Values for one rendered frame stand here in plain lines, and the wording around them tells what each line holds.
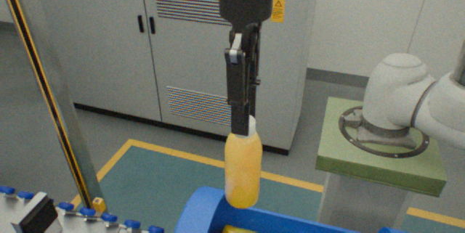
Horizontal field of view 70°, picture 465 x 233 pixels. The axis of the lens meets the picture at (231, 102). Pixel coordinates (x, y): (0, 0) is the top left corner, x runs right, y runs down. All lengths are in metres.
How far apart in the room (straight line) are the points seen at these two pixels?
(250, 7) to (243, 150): 0.25
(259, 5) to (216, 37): 1.78
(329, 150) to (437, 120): 0.31
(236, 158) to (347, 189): 0.73
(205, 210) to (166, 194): 1.69
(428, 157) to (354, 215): 0.35
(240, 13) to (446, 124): 0.74
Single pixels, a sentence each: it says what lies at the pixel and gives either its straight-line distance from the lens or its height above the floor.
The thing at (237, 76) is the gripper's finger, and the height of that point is 1.56.
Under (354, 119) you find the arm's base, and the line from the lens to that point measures 1.22.
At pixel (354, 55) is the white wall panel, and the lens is 3.48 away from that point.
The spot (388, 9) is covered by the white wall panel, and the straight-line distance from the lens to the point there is 3.33.
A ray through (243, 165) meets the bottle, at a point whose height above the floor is 1.36.
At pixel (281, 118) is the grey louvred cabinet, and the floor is 0.37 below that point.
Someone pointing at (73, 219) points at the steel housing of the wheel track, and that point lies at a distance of 1.17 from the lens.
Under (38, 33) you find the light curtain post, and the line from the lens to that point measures 1.12.
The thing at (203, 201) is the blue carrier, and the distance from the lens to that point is 0.72.
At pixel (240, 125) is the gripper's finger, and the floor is 1.44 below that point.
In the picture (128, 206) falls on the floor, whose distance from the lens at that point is 2.38.
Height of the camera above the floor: 1.78
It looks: 34 degrees down
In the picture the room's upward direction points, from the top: straight up
